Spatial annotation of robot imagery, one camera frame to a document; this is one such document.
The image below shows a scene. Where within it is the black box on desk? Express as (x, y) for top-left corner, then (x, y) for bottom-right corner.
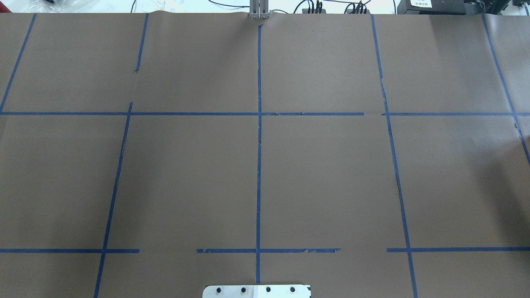
(396, 0), (484, 15)

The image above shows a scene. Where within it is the grey aluminium frame post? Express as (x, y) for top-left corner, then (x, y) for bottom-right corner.
(249, 0), (270, 19)

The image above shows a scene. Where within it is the white camera stand base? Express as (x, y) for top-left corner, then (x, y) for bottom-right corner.
(202, 284), (312, 298)

